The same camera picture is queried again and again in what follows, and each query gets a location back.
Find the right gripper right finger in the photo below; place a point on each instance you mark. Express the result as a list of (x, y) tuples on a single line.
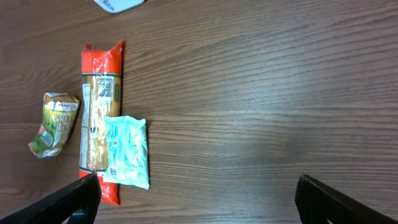
[(317, 202)]

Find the orange spaghetti package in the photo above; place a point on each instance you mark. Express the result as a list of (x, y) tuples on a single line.
[(101, 73)]

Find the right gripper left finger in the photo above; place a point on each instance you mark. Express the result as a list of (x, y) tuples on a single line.
[(78, 202)]

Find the teal wet wipes pack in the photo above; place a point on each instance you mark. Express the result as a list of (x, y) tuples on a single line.
[(126, 139)]

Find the white barcode scanner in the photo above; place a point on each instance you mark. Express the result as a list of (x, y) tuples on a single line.
[(116, 6)]

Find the green tea packet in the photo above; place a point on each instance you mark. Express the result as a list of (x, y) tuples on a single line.
[(59, 113)]

